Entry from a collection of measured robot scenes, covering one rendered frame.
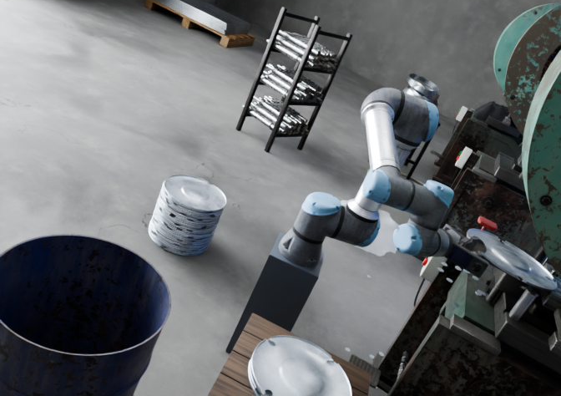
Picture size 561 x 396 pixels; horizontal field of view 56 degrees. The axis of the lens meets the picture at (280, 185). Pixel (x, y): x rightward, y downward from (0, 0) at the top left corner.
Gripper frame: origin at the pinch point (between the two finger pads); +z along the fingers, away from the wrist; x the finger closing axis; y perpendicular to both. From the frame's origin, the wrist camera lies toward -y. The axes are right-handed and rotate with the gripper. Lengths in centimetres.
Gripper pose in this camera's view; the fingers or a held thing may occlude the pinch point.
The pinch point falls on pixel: (483, 252)
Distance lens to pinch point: 164.2
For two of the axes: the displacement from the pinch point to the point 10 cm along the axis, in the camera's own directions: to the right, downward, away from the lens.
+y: -4.6, -5.4, 7.0
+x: -4.3, 8.3, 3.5
